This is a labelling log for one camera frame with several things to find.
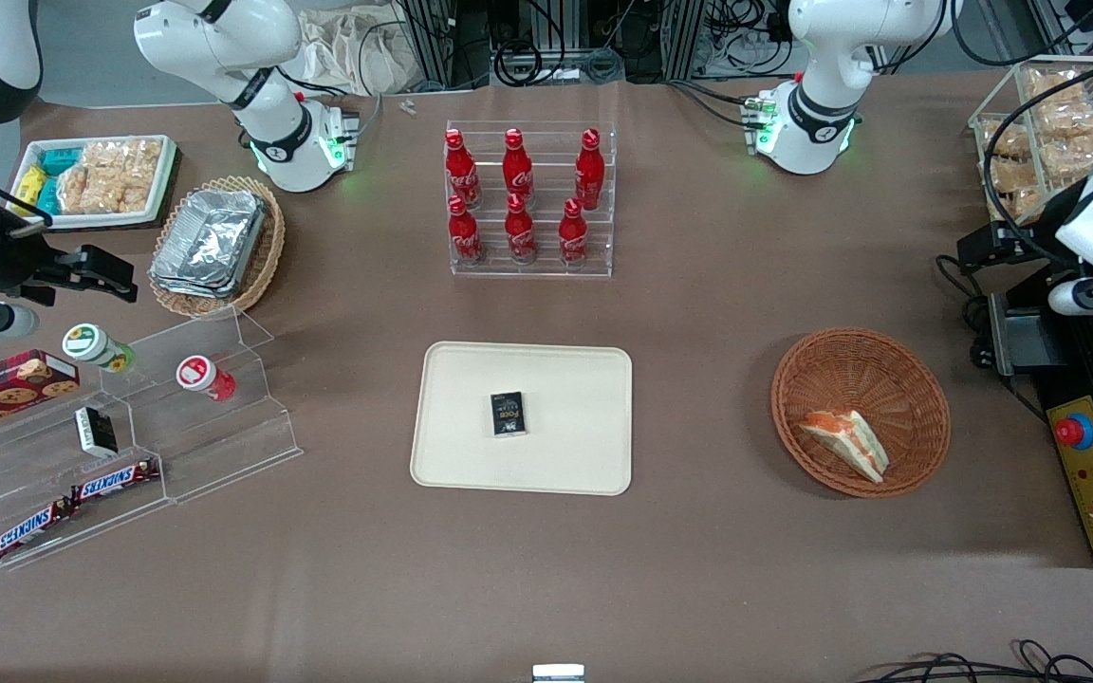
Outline clear acrylic bottle rack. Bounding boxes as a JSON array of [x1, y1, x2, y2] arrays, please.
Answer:
[[445, 120, 616, 279]]

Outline clear rice cracker pack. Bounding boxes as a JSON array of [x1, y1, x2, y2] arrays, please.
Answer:
[[82, 139, 164, 181], [55, 163, 154, 216]]

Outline Snickers chocolate bar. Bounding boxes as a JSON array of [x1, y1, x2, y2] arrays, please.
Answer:
[[70, 458, 160, 504], [0, 498, 78, 561]]

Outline triangular sandwich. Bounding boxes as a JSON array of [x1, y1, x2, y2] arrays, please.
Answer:
[[800, 410, 891, 485]]

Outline clear fried snack pack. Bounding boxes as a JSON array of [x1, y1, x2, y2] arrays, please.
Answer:
[[978, 121, 1031, 157], [983, 157, 1041, 191], [991, 188, 1046, 225], [1024, 68, 1086, 105], [1040, 133, 1093, 181], [1035, 100, 1093, 138]]

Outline clear acrylic step stand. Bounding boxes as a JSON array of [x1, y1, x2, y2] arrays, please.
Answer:
[[0, 305, 304, 572]]

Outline black countertop appliance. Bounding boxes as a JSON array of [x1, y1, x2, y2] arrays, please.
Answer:
[[988, 275, 1093, 570]]

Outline beige plastic tray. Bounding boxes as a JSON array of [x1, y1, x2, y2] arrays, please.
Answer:
[[410, 341, 634, 496]]

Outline black floor cable bundle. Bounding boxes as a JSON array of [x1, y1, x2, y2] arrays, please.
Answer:
[[855, 640, 1093, 683]]

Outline small black card box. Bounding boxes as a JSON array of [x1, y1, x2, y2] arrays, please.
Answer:
[[490, 391, 528, 438]]

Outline light tan wicker basket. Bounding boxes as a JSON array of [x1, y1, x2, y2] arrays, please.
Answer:
[[148, 175, 287, 319]]

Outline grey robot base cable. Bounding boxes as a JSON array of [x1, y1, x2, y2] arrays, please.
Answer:
[[355, 90, 384, 145]]

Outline small black white box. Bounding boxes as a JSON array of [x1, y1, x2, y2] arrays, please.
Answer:
[[75, 406, 119, 458]]

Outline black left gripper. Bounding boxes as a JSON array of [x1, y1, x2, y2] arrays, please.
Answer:
[[959, 223, 1079, 284]]

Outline red cola bottle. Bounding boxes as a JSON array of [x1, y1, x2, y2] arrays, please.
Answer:
[[447, 194, 485, 267], [503, 128, 535, 205], [505, 193, 538, 264], [445, 128, 482, 210], [575, 128, 606, 212], [559, 197, 590, 268]]

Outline grey metal appliance handle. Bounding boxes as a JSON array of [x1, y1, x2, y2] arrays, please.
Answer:
[[988, 294, 1069, 377]]

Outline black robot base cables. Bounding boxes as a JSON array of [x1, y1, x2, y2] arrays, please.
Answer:
[[668, 78, 758, 129]]

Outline beige cloth bag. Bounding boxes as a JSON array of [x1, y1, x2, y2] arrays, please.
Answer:
[[295, 8, 415, 96]]

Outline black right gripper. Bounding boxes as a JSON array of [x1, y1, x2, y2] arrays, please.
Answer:
[[0, 213, 138, 306]]

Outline stacked aluminium foil trays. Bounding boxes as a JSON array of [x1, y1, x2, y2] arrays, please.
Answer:
[[150, 188, 269, 301]]

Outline red cookie box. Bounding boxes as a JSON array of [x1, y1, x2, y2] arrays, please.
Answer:
[[0, 349, 81, 439]]

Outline red drink bottle white lid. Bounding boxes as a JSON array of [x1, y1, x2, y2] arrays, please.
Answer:
[[176, 355, 237, 402]]

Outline black appliance power cable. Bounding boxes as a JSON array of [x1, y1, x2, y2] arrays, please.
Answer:
[[936, 254, 998, 371]]

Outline black coiled cable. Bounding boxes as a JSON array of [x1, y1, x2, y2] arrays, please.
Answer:
[[494, 40, 544, 88]]

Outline white wire rack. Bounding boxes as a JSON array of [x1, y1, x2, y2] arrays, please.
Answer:
[[969, 55, 1093, 229]]

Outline orange-brown wicker basket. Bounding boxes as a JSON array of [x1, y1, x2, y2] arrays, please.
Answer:
[[770, 327, 952, 499]]

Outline aluminium frame rack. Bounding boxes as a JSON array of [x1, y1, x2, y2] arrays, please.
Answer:
[[399, 0, 495, 91], [660, 0, 794, 84]]

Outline green drink bottle sunflower lid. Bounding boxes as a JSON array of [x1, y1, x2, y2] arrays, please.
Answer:
[[63, 323, 137, 374]]

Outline white rectangular snack tray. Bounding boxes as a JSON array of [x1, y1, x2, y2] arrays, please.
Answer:
[[8, 135, 177, 229]]

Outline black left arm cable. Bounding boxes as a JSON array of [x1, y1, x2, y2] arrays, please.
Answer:
[[981, 55, 1093, 243]]

